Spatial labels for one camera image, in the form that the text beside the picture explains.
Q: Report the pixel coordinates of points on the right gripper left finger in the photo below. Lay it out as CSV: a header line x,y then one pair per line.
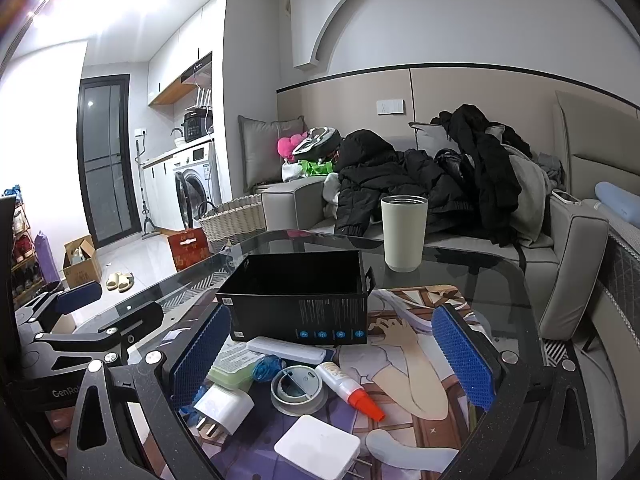
x,y
103,441

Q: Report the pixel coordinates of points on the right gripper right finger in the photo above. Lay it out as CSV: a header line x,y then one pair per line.
x,y
534,419

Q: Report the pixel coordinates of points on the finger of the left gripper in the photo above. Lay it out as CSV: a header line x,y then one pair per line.
x,y
53,302
100,329

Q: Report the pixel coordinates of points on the white wall charger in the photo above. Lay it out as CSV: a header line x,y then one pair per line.
x,y
222,411

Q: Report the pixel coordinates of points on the green soap box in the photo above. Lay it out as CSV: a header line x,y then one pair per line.
x,y
234,366

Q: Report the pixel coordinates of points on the blue small bottle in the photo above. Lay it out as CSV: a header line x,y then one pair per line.
x,y
267,368

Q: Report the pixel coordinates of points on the white power bank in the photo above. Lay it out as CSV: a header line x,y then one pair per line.
x,y
289,351

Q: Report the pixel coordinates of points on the glue tube orange cap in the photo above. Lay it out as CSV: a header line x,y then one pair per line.
x,y
349,390

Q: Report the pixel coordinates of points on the white square charger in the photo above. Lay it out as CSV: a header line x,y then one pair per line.
x,y
319,449

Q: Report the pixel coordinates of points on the person's left hand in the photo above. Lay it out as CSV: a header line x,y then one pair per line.
x,y
61,420

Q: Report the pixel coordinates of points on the shoe rack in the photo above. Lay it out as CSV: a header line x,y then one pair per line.
x,y
26,276

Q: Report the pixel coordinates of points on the purple yoga mat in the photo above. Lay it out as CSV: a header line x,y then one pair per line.
x,y
46,261

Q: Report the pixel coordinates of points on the pair of slippers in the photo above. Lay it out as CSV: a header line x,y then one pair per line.
x,y
120,281

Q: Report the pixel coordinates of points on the cardboard box on floor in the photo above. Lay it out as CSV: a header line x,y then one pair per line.
x,y
81,264

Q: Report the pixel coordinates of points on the red gift box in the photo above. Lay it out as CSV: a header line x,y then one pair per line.
x,y
188,247

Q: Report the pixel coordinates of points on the anime printed desk mat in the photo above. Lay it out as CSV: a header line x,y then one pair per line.
x,y
428,417

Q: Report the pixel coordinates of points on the wicker basket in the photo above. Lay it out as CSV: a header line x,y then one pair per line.
x,y
241,216

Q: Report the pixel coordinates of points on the black glass door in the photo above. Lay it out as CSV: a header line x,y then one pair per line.
x,y
104,161

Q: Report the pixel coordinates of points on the white washing machine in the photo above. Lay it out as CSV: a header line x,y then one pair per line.
x,y
196,182

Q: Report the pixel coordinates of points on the grey sofa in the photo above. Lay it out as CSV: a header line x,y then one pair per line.
x,y
299,204

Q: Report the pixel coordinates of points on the black cardboard box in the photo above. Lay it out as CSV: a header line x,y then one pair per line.
x,y
312,298

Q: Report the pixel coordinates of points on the black microwave oven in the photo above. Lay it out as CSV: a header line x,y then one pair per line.
x,y
196,123

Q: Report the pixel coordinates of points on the grey cushion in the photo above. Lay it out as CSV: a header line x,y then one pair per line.
x,y
261,160

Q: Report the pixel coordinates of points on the light blue pillow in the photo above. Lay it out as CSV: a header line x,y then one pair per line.
x,y
623,203

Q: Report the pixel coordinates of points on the cream tumbler cup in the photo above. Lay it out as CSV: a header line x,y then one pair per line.
x,y
404,221

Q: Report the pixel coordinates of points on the black jacket pile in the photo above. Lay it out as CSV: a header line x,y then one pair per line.
x,y
473,193

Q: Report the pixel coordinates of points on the pink plush toy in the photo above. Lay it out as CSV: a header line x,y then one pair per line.
x,y
287,145

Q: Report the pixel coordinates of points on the grey black helmet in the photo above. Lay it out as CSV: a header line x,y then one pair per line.
x,y
320,143

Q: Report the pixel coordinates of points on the white wall switch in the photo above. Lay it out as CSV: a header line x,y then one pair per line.
x,y
391,107

